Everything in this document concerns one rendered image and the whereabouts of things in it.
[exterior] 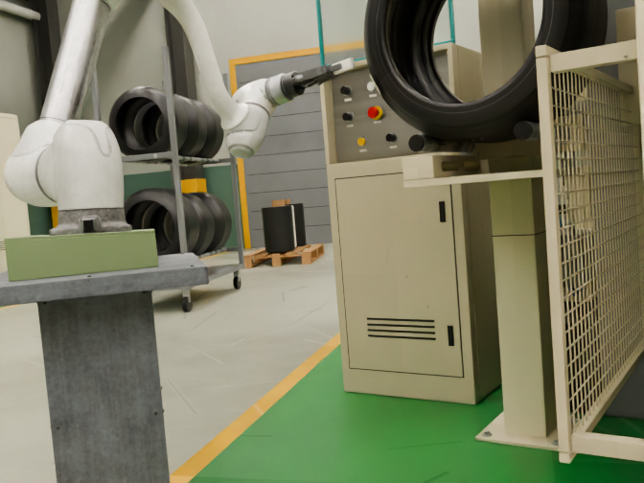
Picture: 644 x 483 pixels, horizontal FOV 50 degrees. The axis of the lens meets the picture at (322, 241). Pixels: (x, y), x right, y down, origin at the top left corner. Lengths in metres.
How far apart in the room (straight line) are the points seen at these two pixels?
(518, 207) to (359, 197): 0.73
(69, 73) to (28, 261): 0.57
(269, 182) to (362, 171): 8.83
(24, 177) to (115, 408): 0.62
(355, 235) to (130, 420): 1.27
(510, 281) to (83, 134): 1.27
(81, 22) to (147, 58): 10.52
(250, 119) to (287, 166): 9.23
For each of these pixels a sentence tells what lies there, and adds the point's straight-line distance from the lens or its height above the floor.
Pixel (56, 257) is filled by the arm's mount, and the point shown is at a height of 0.69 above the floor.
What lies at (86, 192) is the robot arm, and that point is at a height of 0.84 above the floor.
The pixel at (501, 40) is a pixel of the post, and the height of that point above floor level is 1.19.
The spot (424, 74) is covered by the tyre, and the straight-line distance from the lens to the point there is 2.16.
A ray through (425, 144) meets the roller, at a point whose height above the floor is 0.89.
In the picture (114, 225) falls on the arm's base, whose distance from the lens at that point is 1.71.
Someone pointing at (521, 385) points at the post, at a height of 0.16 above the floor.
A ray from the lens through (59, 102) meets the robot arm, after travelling 1.97.
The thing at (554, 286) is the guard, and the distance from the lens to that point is 1.23.
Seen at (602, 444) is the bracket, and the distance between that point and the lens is 1.29.
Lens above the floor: 0.79
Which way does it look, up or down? 4 degrees down
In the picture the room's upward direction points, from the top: 5 degrees counter-clockwise
